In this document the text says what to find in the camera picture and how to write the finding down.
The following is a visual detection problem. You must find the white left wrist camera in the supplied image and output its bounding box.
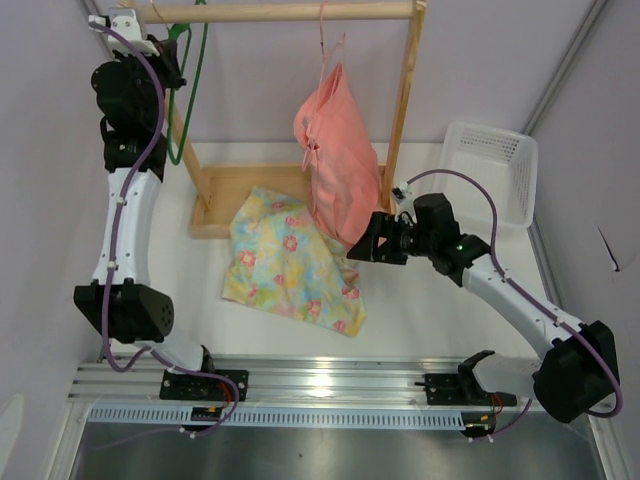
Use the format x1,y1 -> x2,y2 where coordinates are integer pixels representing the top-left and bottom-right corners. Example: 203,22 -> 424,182
88,7 -> 160,56

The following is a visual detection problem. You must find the white slotted cable duct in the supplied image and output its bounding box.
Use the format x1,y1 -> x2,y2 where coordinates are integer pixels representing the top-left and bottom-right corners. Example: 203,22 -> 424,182
88,404 -> 466,431

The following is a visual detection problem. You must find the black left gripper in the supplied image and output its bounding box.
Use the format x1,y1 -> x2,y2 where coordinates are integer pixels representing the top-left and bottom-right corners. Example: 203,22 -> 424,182
113,34 -> 187,129

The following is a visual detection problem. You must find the pink wire hanger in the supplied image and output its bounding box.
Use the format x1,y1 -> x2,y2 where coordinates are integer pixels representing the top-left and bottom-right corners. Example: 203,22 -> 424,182
301,0 -> 348,171

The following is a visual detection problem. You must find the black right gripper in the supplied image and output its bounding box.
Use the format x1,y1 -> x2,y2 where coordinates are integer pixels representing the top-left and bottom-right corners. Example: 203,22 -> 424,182
347,211 -> 436,265

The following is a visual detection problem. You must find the wooden clothes rack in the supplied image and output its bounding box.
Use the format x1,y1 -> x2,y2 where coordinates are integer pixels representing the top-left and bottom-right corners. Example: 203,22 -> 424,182
127,1 -> 428,239

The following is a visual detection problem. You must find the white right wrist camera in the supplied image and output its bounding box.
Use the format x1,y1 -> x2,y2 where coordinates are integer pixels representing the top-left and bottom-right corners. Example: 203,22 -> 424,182
391,181 -> 413,203

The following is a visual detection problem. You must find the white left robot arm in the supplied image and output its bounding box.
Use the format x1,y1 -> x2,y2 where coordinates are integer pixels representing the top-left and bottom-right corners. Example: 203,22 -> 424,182
73,36 -> 217,400

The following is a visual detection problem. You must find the floral pastel skirt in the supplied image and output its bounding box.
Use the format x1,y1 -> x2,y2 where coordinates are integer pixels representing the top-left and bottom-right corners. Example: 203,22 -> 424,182
222,187 -> 366,337

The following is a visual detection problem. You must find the pink pleated skirt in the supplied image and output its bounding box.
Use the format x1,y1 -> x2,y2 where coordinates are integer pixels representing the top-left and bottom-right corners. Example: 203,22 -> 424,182
293,64 -> 381,249

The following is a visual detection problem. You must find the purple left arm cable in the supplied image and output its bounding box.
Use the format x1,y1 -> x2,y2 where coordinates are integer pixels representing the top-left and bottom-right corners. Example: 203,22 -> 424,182
102,24 -> 241,441

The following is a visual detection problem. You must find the green plastic hanger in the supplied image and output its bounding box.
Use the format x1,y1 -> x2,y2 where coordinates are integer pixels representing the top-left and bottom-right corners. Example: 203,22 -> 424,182
167,23 -> 209,166

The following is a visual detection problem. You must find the aluminium mounting rail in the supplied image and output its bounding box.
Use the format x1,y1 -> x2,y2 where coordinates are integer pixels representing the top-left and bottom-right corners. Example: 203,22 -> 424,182
66,355 -> 460,410

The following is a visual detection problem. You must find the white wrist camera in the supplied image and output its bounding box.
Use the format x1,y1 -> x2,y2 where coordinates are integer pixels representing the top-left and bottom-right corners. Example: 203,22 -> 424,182
391,181 -> 413,203
88,7 -> 160,56

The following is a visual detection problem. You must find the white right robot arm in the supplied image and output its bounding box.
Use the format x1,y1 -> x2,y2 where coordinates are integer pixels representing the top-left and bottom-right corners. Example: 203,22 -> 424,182
347,194 -> 623,423

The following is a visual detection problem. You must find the white plastic basket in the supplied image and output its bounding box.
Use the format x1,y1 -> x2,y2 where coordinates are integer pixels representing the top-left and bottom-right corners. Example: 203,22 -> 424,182
427,121 -> 538,235

